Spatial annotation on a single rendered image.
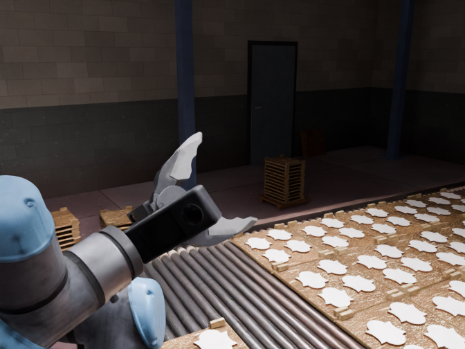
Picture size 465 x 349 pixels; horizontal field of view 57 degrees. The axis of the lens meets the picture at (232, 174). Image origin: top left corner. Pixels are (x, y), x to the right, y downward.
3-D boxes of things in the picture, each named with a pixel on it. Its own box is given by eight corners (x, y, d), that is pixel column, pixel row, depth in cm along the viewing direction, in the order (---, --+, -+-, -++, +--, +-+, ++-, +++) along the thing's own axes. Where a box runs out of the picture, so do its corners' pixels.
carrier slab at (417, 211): (430, 230, 243) (430, 223, 242) (376, 208, 278) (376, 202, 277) (469, 219, 258) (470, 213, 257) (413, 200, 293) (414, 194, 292)
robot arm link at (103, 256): (74, 245, 45) (117, 308, 46) (109, 222, 48) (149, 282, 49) (58, 255, 51) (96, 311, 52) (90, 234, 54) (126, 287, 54)
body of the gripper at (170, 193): (156, 191, 62) (86, 237, 55) (183, 174, 55) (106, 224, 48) (185, 235, 63) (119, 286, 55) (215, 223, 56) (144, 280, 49)
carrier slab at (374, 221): (386, 243, 226) (387, 235, 225) (333, 218, 261) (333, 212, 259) (429, 230, 243) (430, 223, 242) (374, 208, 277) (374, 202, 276)
